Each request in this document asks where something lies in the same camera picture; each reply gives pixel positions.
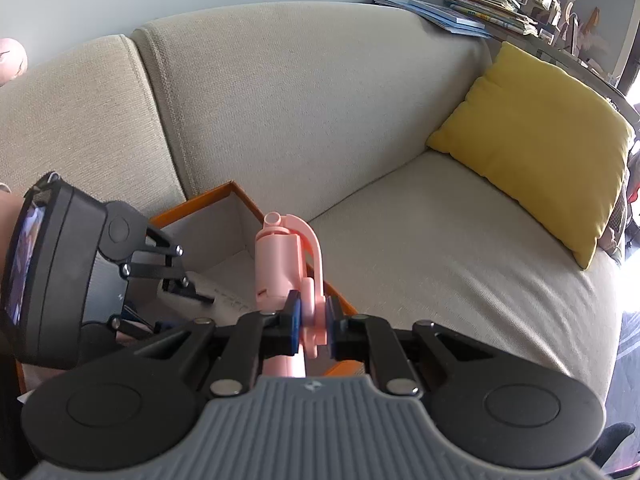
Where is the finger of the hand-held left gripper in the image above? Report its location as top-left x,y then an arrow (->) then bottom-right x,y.
108,315 -> 174,345
122,225 -> 216,306

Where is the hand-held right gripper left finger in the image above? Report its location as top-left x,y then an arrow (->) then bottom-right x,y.
132,292 -> 303,397

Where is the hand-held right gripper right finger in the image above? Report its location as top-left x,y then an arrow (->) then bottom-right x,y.
324,296 -> 494,397

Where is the pink plastic toy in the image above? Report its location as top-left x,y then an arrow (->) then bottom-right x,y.
254,212 -> 332,379

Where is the orange cardboard box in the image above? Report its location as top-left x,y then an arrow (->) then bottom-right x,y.
15,181 -> 368,394

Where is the person's left forearm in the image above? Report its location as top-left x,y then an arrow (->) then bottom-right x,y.
0,182 -> 24,281

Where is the beige fabric sofa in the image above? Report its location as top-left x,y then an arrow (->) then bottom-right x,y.
0,0 -> 637,413

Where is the pink plush ball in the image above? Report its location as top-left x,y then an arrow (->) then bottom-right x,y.
0,37 -> 29,87

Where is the yellow pillow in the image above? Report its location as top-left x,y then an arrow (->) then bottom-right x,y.
426,41 -> 636,271

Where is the patterned bag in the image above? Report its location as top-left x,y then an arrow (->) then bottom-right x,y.
597,187 -> 635,267

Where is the black chair base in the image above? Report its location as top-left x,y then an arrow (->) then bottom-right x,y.
600,422 -> 637,467

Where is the blue booklet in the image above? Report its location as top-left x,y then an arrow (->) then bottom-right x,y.
372,0 -> 494,40

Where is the stack of books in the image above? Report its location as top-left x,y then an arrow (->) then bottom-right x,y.
445,0 -> 541,37

